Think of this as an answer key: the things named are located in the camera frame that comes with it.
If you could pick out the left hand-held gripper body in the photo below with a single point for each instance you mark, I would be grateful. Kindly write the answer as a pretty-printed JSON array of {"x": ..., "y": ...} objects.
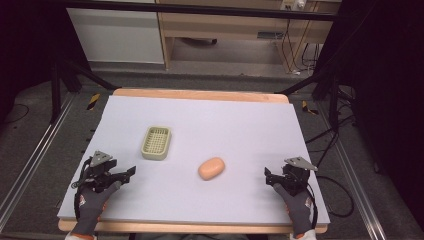
[{"x": 99, "y": 173}]

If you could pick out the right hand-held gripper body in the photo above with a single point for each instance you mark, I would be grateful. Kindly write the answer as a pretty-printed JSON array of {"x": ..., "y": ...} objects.
[{"x": 296, "y": 175}]

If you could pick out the pale green soap dish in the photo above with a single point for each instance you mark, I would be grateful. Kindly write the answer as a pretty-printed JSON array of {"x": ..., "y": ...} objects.
[{"x": 156, "y": 142}]

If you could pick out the orange soap bar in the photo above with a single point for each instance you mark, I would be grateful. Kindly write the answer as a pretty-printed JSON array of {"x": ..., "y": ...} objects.
[{"x": 211, "y": 168}]

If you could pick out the person's left hand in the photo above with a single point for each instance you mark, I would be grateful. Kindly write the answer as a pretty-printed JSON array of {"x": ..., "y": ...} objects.
[{"x": 92, "y": 206}]

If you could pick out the person's right hand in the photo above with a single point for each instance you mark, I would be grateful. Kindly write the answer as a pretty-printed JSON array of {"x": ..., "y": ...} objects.
[{"x": 296, "y": 210}]

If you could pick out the yellow black striped tape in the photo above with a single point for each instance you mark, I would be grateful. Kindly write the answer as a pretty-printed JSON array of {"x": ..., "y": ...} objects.
[
  {"x": 93, "y": 101},
  {"x": 309, "y": 108}
]

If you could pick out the white foam board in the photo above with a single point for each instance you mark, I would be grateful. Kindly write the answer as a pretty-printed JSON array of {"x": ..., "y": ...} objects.
[{"x": 206, "y": 140}]

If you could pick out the black curtain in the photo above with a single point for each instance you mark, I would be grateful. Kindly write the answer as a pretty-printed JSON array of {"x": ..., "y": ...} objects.
[
  {"x": 26, "y": 43},
  {"x": 386, "y": 93}
]

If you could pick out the white cabinet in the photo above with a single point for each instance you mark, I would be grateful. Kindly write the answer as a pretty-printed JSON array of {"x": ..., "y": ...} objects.
[{"x": 116, "y": 33}]

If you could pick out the wooden desk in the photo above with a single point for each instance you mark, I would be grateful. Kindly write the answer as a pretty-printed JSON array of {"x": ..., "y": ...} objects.
[{"x": 233, "y": 23}]

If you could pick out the white power strip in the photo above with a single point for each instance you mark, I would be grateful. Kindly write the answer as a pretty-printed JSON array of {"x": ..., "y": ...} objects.
[{"x": 294, "y": 4}]

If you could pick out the metal floor rail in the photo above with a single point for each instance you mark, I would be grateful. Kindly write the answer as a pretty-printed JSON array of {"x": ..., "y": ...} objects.
[
  {"x": 353, "y": 176},
  {"x": 36, "y": 156}
]

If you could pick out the black frame strut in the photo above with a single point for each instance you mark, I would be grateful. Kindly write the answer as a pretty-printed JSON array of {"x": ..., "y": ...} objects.
[
  {"x": 83, "y": 75},
  {"x": 310, "y": 81}
]

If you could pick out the black frame crossbar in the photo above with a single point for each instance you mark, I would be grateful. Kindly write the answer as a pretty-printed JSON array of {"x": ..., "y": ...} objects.
[{"x": 200, "y": 9}]

